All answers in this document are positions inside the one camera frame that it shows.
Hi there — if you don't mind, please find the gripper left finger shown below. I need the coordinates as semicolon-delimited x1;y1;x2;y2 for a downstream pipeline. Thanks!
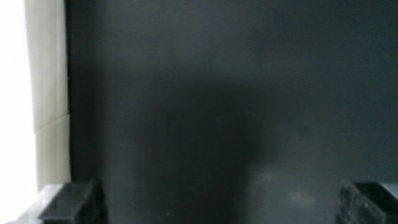
15;180;106;224

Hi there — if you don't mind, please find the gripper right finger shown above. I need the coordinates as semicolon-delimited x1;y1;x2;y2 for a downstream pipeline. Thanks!
335;182;398;224

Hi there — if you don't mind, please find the white front fence rail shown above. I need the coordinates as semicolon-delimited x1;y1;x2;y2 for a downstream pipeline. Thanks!
0;0;74;201

